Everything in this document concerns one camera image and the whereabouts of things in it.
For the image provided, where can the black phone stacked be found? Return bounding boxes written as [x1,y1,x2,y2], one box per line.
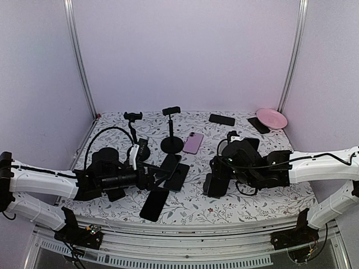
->
[155,154,182,179]
[163,164,190,192]

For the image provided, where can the black phone at back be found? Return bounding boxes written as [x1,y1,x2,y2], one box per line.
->
[209,114,235,127]

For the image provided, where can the black phone upper stacked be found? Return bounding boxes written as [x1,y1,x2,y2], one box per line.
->
[155,154,182,179]

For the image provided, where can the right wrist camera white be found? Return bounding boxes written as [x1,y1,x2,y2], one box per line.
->
[221,131,261,169]

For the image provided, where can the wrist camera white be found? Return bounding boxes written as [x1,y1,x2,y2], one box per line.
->
[128,138,150,170]
[221,131,261,169]

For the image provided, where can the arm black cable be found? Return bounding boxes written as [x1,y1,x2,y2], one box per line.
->
[83,126,134,171]
[217,140,358,196]

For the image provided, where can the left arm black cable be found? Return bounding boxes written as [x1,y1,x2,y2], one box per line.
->
[83,126,134,171]

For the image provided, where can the black phone small left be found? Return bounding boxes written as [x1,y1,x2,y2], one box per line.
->
[106,188,126,202]

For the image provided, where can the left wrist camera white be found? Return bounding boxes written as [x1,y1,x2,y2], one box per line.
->
[128,138,150,170]

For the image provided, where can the left aluminium frame post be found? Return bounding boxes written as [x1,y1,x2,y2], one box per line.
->
[63,0,98,120]

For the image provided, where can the black phone under plate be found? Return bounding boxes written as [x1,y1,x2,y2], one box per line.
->
[247,117,270,135]

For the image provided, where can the blue-edged phone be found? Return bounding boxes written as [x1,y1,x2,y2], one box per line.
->
[244,137,260,156]

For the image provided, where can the left tall black phone stand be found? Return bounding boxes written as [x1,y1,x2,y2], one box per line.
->
[123,111,151,163]

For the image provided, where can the right tall black phone stand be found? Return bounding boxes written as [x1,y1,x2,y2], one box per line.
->
[160,106,184,154]

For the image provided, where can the black phone lower stacked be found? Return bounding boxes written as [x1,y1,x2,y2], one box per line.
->
[163,164,190,192]

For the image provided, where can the pink plate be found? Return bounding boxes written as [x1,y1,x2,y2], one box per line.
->
[256,109,288,129]

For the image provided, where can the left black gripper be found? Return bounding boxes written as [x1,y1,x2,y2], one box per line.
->
[100,161,171,191]

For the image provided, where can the floral patterned table mat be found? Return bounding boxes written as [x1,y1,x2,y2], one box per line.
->
[59,110,317,225]

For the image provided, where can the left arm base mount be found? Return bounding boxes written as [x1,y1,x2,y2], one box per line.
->
[54,207,104,250]

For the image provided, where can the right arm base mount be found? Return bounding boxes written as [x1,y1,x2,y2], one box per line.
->
[270,208,319,263]

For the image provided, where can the black phone front left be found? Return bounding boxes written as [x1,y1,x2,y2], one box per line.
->
[139,188,169,222]

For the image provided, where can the aluminium front rail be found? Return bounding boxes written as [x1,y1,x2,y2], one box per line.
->
[25,217,353,268]

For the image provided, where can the tall black phone stand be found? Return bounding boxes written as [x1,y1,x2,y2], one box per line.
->
[123,111,151,163]
[160,106,184,154]

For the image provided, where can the pink smartphone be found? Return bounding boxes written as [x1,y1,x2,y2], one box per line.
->
[182,132,204,155]

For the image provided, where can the black folding stand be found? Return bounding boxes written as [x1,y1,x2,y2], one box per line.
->
[203,173,230,198]

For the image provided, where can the aluminium frame post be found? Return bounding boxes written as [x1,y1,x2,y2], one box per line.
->
[277,0,309,114]
[63,0,98,120]

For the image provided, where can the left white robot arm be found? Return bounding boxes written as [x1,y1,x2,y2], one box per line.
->
[1,145,181,243]

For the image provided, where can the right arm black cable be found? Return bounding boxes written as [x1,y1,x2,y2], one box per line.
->
[217,140,358,196]

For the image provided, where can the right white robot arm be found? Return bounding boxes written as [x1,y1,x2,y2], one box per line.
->
[204,141,358,244]

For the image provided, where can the right aluminium frame post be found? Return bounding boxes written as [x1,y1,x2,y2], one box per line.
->
[277,0,309,114]

